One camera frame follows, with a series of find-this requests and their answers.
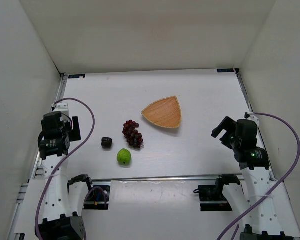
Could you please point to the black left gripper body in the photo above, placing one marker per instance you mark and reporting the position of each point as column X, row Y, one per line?
column 75, row 128

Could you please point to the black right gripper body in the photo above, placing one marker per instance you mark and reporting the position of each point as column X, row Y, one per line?
column 221, row 128

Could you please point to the dark red fake grapes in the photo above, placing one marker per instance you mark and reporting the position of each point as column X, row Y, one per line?
column 132, row 135

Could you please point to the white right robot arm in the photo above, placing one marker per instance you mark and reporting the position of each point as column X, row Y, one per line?
column 256, row 207

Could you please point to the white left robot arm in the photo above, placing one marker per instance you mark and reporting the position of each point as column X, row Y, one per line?
column 59, row 211

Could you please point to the dark purple fake mangosteen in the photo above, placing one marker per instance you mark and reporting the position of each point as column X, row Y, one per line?
column 106, row 143

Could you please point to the green fake fruit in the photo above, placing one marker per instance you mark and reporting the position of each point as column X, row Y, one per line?
column 124, row 157

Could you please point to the woven triangular fruit basket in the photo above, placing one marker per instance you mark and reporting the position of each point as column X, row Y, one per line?
column 164, row 113

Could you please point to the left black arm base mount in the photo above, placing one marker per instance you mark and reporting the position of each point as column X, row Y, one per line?
column 98, row 200

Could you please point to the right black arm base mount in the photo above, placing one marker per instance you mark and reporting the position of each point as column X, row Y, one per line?
column 211, row 196

